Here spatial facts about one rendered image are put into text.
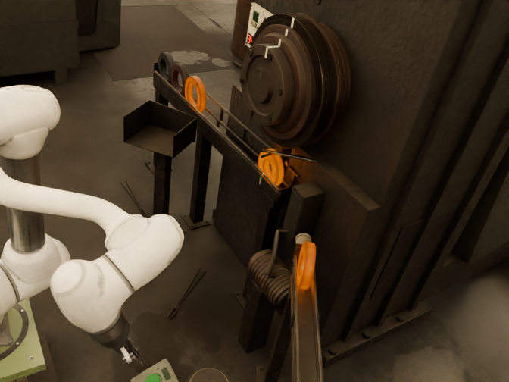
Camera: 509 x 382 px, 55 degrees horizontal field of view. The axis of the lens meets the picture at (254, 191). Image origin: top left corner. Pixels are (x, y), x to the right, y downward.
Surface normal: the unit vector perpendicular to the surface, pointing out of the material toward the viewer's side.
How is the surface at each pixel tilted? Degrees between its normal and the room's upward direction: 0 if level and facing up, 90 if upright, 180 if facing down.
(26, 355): 2
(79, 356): 0
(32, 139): 99
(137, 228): 15
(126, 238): 25
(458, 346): 0
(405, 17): 90
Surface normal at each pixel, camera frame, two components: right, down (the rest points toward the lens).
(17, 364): 0.15, -0.80
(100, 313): 0.73, 0.43
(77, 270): -0.01, -0.65
